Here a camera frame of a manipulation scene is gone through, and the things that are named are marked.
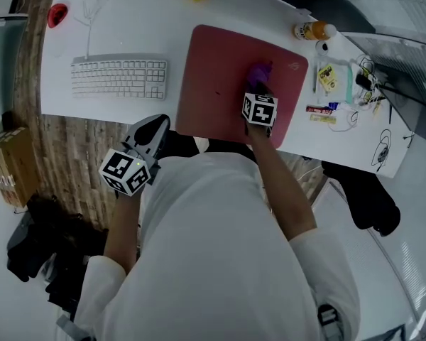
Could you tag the person's right forearm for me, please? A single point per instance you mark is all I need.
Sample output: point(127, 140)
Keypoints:
point(280, 183)

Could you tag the red mouse pad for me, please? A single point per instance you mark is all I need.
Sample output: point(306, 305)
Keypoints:
point(216, 84)

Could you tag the white keyboard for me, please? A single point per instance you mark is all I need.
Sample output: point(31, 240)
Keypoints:
point(119, 78)

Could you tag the yellow packet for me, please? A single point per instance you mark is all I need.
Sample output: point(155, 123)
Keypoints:
point(327, 76)

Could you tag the yellow snack bar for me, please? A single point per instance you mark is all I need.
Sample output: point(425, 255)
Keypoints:
point(323, 119)

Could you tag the red round object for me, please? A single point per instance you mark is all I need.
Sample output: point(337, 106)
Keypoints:
point(58, 14)

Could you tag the person's left forearm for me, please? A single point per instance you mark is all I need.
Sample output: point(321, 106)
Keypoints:
point(122, 226)

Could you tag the grey monitor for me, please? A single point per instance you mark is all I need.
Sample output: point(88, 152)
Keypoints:
point(401, 69)

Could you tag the blue packet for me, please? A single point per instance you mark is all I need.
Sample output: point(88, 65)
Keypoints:
point(334, 105)

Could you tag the person's white shirt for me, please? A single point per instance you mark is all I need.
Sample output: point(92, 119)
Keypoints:
point(213, 254)

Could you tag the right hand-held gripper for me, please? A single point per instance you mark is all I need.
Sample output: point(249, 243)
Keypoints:
point(261, 110)

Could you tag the black bag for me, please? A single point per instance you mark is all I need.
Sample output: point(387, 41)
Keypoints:
point(53, 247)

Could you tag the black office chair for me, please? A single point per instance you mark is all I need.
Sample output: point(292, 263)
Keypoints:
point(365, 194)

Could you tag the clear plastic bag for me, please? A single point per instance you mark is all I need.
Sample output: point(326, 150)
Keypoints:
point(342, 80)

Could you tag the red snack bar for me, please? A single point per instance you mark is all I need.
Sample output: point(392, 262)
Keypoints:
point(319, 109)

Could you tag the small white round object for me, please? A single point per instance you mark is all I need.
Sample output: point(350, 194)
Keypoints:
point(322, 47)

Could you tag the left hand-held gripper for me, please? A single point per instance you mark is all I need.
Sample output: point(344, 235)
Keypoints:
point(124, 172)

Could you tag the orange juice bottle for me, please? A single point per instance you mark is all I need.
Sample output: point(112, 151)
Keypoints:
point(314, 30)

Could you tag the purple cloth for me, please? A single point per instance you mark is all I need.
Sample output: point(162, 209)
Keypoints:
point(258, 71)

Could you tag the brown cardboard box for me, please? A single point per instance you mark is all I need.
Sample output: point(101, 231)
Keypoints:
point(12, 165)

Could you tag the black charger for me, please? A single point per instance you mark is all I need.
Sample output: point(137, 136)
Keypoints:
point(362, 81)

